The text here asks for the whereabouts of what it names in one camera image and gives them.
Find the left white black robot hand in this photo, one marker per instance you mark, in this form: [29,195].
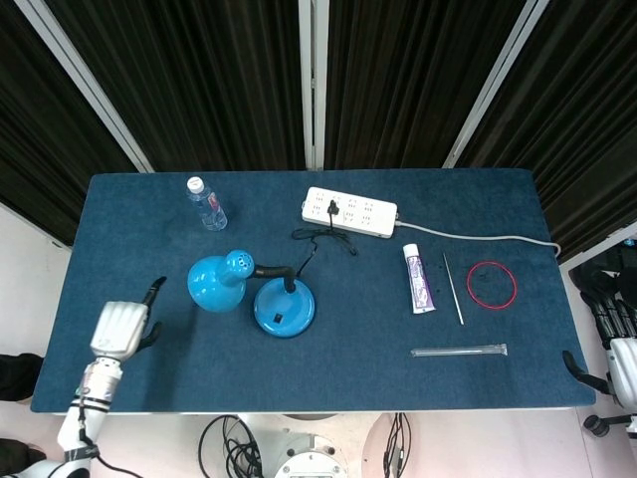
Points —
[122,328]

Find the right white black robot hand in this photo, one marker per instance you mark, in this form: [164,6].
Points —
[614,343]

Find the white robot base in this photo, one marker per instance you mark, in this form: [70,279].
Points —
[311,448]

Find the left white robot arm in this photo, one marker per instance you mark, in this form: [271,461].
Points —
[82,418]

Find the blue desk lamp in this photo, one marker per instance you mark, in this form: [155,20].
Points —
[259,294]

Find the black office chair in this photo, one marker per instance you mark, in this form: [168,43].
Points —
[604,279]

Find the clear plastic water bottle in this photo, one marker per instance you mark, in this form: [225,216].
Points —
[208,204]

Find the clear glass test tube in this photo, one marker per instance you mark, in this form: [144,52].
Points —
[458,350]

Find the thin metal rod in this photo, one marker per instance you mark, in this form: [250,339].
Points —
[453,289]

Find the white purple toothpaste tube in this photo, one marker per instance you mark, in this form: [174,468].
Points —
[419,279]

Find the blue table mat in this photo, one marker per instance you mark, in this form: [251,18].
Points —
[348,358]

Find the white power strip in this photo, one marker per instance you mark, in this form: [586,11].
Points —
[350,211]

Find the white partition frame post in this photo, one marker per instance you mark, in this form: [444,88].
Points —
[84,84]
[490,84]
[313,84]

